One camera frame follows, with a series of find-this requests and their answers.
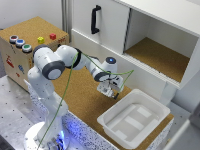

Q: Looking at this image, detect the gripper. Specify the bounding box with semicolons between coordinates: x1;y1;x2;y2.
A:
96;75;123;98

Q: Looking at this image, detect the yellow block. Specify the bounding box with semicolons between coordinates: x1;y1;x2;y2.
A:
37;36;45;45

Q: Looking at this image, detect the white plastic box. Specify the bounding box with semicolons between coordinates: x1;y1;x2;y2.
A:
96;88;171;150

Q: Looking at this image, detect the white sliding door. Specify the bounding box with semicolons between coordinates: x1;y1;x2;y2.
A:
72;0;131;56

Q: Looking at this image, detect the white cabinet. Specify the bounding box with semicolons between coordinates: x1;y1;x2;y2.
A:
70;0;200;107

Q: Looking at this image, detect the green button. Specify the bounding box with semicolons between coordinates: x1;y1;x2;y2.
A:
21;43;33;54

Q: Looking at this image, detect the wooden drawer box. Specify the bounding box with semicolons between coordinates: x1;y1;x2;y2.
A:
0;16;70;92

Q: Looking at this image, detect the blue button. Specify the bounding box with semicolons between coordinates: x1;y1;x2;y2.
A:
15;38;26;49

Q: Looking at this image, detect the red button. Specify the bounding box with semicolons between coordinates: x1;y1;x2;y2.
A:
9;34;19;44

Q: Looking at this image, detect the green cable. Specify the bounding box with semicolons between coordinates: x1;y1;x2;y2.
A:
36;52;135;150

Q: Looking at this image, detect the black door handle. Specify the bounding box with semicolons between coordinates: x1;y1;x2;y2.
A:
90;4;102;35

